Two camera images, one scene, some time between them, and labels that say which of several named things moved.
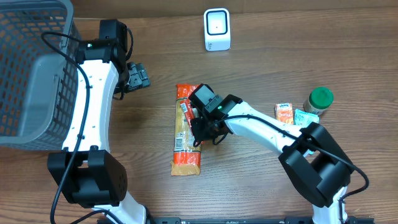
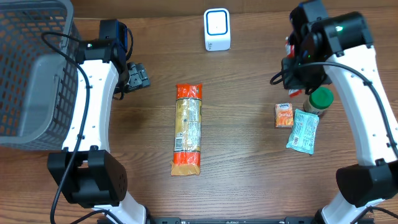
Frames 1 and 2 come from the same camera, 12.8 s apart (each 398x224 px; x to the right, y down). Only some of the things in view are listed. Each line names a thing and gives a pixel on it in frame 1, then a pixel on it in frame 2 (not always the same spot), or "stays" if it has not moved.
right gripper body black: x=203 y=125 to x=289 y=78
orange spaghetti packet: x=187 y=156 stays
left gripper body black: x=137 y=78 stays
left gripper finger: x=142 y=71 stays
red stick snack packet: x=189 y=111 to x=290 y=50
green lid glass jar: x=319 y=99 stays
